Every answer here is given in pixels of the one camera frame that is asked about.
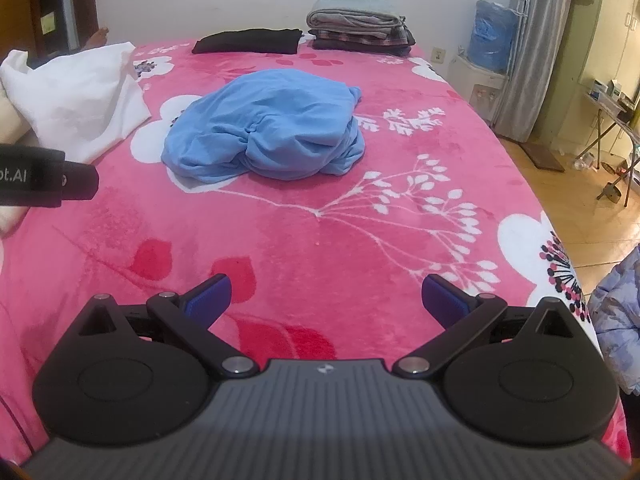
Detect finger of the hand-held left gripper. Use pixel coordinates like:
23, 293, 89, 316
61, 162, 100, 201

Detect grey curtain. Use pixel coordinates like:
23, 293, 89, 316
492, 0, 573, 143

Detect pale yellow wardrobe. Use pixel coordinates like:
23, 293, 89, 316
580, 0, 640, 88

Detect pink floral blanket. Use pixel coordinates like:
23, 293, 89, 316
0, 40, 631, 466

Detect brown doormat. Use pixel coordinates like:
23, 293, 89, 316
520, 142, 566, 173

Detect grey folded garment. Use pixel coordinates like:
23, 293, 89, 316
306, 7, 408, 37

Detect white cloth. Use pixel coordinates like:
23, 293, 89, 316
0, 41, 151, 163

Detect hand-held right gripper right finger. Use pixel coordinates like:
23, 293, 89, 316
392, 274, 577, 379

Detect white water dispenser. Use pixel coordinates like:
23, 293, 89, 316
452, 52, 511, 121

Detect brown wooden door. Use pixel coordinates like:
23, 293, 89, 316
27, 0, 98, 58

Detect black folded garment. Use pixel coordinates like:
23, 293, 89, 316
191, 28, 304, 56

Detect teal folded towel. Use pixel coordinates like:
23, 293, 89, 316
315, 0, 396, 13

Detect folding table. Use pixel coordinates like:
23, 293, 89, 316
575, 80, 640, 206

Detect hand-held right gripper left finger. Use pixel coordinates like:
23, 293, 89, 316
75, 274, 260, 379

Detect blue t-shirt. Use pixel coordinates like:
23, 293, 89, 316
161, 67, 367, 182

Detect blue water bottle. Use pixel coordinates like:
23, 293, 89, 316
472, 0, 521, 73

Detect dark maroon folded garment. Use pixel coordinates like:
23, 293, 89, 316
312, 40, 414, 57

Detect lavender quilted jacket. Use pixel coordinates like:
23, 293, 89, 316
587, 244, 640, 396

